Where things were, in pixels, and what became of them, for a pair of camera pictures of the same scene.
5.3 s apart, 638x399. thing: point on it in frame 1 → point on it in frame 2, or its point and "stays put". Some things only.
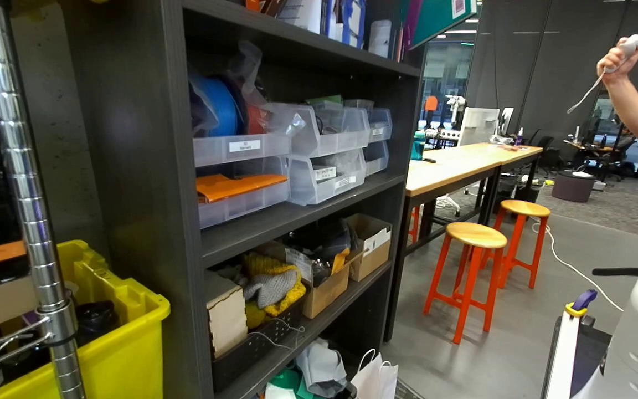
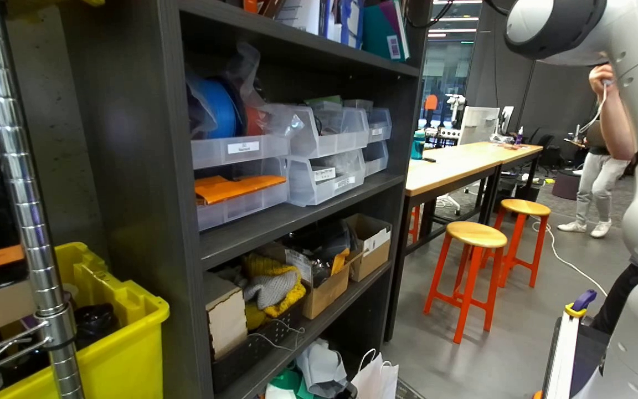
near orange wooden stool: x=466 y=271 stays put
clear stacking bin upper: x=325 y=127 stays put
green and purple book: x=426 y=22 → x=383 y=30
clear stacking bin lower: x=320 y=176 stays put
